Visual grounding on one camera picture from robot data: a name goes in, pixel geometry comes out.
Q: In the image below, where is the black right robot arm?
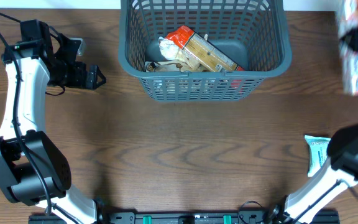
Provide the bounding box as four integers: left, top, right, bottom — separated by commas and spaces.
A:
264, 1, 358, 223

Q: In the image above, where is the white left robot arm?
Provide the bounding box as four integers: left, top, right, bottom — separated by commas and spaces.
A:
0, 20, 109, 223

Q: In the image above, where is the multicolour tissue pack bundle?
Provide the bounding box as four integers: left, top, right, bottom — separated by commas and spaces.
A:
336, 8, 358, 95

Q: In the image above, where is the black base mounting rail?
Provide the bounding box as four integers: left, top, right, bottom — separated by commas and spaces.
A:
28, 209, 341, 224

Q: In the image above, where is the white wet wipes pack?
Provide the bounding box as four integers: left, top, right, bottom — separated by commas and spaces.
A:
305, 135, 331, 177

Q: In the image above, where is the brown white snack pouch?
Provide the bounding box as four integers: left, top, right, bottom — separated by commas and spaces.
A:
145, 61, 196, 72
158, 37, 208, 72

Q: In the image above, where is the orange yellow snack package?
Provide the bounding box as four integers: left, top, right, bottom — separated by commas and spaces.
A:
164, 26, 244, 72

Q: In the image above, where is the grey plastic mesh basket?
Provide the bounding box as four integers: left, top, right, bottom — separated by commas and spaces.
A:
119, 0, 292, 102

